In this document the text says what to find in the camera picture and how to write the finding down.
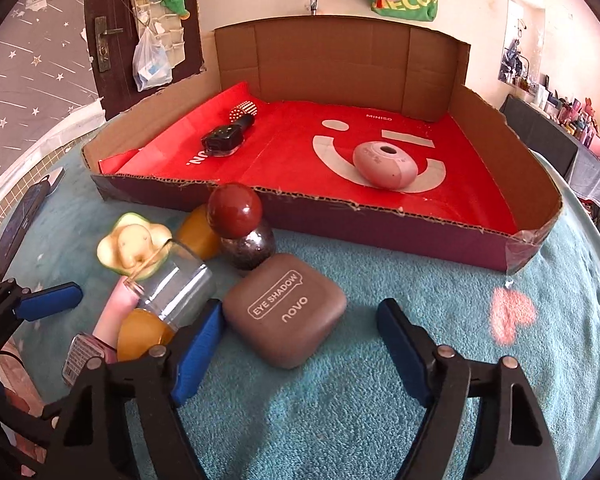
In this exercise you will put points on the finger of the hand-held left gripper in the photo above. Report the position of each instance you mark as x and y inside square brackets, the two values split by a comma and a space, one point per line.
[50, 301]
[15, 417]

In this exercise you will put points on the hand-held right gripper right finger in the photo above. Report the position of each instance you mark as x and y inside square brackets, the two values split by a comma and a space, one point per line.
[400, 345]

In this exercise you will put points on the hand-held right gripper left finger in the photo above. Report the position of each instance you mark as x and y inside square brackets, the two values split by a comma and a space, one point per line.
[200, 350]

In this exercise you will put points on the orange round disc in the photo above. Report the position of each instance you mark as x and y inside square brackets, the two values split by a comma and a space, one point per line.
[195, 235]
[140, 337]

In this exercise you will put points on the pink-capped nail polish bottle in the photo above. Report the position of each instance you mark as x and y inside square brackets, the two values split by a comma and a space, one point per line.
[110, 315]

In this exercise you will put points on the brown eye shadow case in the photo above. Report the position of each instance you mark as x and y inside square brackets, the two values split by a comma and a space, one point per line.
[285, 310]

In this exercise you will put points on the cardboard box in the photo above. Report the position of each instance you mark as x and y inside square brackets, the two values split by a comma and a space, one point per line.
[330, 55]

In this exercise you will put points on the dark smartphone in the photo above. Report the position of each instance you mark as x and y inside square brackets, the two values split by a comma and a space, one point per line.
[17, 230]

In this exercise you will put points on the dark metallic ball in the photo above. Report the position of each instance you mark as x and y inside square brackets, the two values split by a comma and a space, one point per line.
[247, 252]

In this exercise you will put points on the white flat device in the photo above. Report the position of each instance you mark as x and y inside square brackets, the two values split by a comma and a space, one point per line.
[55, 178]

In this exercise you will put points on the red glossy ball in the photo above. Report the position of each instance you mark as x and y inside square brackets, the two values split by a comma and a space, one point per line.
[232, 210]

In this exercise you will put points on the pink oval compact case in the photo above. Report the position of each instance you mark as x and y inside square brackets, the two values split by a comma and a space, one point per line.
[382, 170]

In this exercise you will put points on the black nail polish bottle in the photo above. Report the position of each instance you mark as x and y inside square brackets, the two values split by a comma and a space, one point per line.
[222, 139]

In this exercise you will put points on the red paper bag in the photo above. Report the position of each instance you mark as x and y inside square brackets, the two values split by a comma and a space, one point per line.
[290, 155]

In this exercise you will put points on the grey star print sheet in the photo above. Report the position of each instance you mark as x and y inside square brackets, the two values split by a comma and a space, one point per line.
[25, 85]

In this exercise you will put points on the rhinestone-capped bottle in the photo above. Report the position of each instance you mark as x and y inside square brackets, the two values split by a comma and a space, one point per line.
[245, 108]

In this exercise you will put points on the clear plastic bag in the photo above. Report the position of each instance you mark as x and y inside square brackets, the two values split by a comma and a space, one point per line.
[151, 62]

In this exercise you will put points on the desk with dark cloth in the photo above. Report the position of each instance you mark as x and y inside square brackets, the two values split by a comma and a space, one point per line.
[540, 125]

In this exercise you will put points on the row of cosmetics bottles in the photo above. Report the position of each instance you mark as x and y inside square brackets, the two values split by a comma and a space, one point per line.
[580, 120]

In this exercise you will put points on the beige hanging organiser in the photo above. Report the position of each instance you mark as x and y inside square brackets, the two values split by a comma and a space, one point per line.
[145, 0]

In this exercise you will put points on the orange-capped pen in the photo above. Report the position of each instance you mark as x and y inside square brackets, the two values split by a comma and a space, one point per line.
[312, 2]

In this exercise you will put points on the dark wall poster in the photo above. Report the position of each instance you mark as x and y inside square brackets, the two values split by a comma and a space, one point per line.
[510, 60]

